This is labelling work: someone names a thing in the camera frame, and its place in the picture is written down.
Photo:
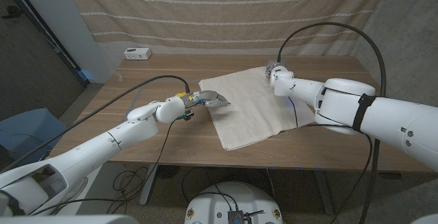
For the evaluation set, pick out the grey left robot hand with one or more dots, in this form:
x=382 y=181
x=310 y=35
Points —
x=205 y=98

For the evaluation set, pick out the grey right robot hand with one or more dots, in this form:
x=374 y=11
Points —
x=272 y=65

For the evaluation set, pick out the cream cheesecloth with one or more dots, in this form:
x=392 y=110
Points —
x=250 y=114

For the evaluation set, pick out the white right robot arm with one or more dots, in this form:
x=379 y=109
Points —
x=342 y=100

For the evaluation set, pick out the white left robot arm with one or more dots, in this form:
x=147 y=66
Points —
x=85 y=155

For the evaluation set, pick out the yellow lemon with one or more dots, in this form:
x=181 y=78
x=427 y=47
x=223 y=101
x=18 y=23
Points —
x=180 y=95

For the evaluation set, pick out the tan striped backdrop cloth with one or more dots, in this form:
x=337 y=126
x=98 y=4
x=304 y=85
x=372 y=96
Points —
x=222 y=18

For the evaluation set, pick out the white power strip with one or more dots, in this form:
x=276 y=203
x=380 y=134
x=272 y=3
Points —
x=137 y=53

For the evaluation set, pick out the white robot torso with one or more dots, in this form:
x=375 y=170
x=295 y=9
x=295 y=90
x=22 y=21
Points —
x=219 y=200

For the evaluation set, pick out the grey table leg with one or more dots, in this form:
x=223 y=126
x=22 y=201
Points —
x=148 y=186
x=324 y=193

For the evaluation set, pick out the grey torso module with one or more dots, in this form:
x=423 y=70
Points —
x=236 y=217

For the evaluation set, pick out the blue bin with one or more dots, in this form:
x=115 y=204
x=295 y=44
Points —
x=27 y=131

